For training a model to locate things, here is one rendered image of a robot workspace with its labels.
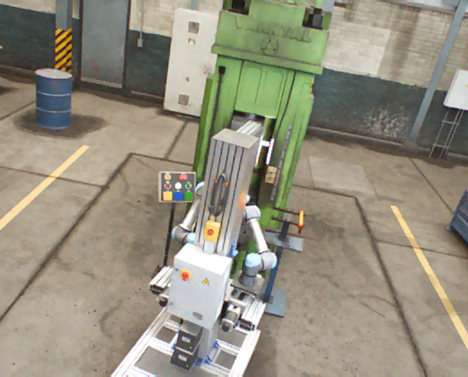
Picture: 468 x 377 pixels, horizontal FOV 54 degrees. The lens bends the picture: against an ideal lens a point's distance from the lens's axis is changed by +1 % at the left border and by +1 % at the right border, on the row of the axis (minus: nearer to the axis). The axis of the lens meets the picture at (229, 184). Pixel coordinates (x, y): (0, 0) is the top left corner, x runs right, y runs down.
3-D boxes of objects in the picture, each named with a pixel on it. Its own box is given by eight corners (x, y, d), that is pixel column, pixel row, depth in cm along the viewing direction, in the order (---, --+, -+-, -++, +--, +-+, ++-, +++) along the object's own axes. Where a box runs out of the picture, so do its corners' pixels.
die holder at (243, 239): (246, 251, 460) (255, 214, 441) (209, 244, 461) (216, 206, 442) (250, 224, 511) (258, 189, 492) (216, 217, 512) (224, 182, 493)
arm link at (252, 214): (257, 273, 357) (236, 210, 378) (272, 269, 365) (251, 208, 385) (264, 267, 348) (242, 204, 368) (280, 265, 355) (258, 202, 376)
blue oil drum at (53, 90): (63, 131, 782) (64, 80, 744) (29, 125, 782) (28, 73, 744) (76, 121, 835) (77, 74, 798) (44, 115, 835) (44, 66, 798)
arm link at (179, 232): (181, 245, 360) (213, 185, 364) (167, 237, 368) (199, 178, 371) (188, 248, 371) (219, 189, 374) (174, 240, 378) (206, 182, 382)
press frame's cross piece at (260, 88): (277, 118, 421) (288, 67, 401) (233, 109, 422) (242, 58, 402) (277, 107, 461) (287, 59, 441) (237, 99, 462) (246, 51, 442)
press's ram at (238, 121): (264, 169, 428) (273, 129, 411) (224, 161, 429) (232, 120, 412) (265, 153, 466) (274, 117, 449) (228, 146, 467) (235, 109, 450)
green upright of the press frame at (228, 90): (203, 269, 499) (242, 58, 402) (180, 265, 499) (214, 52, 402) (208, 248, 539) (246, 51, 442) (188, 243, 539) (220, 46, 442)
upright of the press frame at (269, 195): (263, 282, 498) (317, 73, 401) (240, 277, 498) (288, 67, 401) (264, 259, 537) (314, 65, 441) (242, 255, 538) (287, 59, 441)
